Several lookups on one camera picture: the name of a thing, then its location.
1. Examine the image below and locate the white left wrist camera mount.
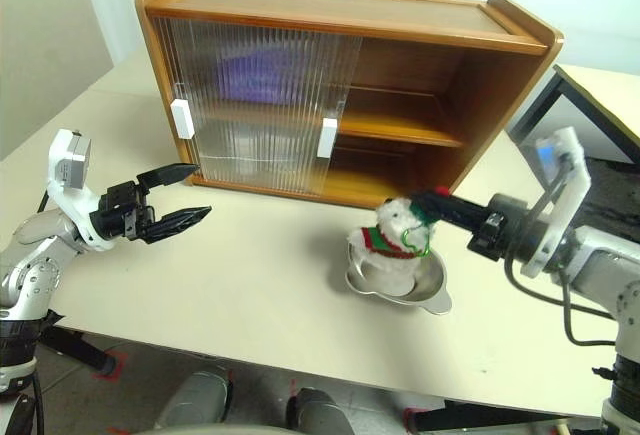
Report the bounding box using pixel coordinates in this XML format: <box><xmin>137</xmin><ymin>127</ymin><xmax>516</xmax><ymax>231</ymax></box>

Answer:
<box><xmin>47</xmin><ymin>128</ymin><xmax>112</xmax><ymax>255</ymax></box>

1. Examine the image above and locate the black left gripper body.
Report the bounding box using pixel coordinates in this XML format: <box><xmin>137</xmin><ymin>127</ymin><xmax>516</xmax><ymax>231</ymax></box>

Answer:
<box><xmin>89</xmin><ymin>179</ymin><xmax>157</xmax><ymax>244</ymax></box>

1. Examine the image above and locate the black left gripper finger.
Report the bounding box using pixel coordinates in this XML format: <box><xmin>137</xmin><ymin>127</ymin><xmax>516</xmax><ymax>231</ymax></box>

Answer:
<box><xmin>136</xmin><ymin>162</ymin><xmax>202</xmax><ymax>191</ymax></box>
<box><xmin>143</xmin><ymin>205</ymin><xmax>214</xmax><ymax>244</ymax></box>

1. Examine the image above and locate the metal bowl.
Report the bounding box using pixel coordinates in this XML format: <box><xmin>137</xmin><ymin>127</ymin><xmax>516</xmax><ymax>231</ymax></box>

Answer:
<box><xmin>344</xmin><ymin>240</ymin><xmax>454</xmax><ymax>316</ymax></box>

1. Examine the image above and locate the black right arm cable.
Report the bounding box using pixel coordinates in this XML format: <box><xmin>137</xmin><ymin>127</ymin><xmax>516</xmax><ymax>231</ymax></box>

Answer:
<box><xmin>503</xmin><ymin>253</ymin><xmax>622</xmax><ymax>347</ymax></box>

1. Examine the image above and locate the black table leg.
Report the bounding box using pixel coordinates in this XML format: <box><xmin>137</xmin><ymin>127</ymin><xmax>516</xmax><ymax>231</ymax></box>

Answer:
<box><xmin>38</xmin><ymin>325</ymin><xmax>120</xmax><ymax>377</ymax></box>
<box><xmin>403</xmin><ymin>401</ymin><xmax>607</xmax><ymax>432</ymax></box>

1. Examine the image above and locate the white plush bear green hat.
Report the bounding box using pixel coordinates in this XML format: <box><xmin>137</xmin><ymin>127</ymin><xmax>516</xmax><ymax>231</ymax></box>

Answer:
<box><xmin>348</xmin><ymin>187</ymin><xmax>441</xmax><ymax>296</ymax></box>

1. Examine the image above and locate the purple tissue pack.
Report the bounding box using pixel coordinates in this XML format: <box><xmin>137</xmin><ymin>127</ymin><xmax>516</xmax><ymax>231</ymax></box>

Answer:
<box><xmin>213</xmin><ymin>48</ymin><xmax>312</xmax><ymax>106</ymax></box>

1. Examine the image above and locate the ribbed glass sliding door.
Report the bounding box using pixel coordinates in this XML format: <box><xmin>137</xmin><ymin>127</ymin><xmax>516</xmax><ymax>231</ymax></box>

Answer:
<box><xmin>151</xmin><ymin>15</ymin><xmax>334</xmax><ymax>192</ymax></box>
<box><xmin>191</xmin><ymin>22</ymin><xmax>364</xmax><ymax>197</ymax></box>

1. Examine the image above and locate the white door handle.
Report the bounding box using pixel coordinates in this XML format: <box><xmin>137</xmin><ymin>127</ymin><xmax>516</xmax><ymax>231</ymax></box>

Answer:
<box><xmin>317</xmin><ymin>117</ymin><xmax>340</xmax><ymax>159</ymax></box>
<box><xmin>170</xmin><ymin>98</ymin><xmax>196</xmax><ymax>140</ymax></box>

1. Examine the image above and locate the grey rounded shape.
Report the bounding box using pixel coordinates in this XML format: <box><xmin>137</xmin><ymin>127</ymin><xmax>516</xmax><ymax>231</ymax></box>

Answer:
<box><xmin>284</xmin><ymin>387</ymin><xmax>355</xmax><ymax>435</ymax></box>
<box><xmin>153</xmin><ymin>366</ymin><xmax>235</xmax><ymax>430</ymax></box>

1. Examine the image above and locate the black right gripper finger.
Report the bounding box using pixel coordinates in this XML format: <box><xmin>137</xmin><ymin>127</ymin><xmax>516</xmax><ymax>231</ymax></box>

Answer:
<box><xmin>433</xmin><ymin>213</ymin><xmax>486</xmax><ymax>232</ymax></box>
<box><xmin>412</xmin><ymin>188</ymin><xmax>490</xmax><ymax>220</ymax></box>

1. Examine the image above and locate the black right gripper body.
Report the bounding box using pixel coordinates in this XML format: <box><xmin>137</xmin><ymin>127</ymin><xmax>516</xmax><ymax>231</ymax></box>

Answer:
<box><xmin>466</xmin><ymin>193</ymin><xmax>540</xmax><ymax>262</ymax></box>

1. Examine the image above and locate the black-framed side table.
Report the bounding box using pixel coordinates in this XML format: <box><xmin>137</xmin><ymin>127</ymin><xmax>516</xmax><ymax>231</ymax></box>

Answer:
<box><xmin>505</xmin><ymin>64</ymin><xmax>640</xmax><ymax>172</ymax></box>

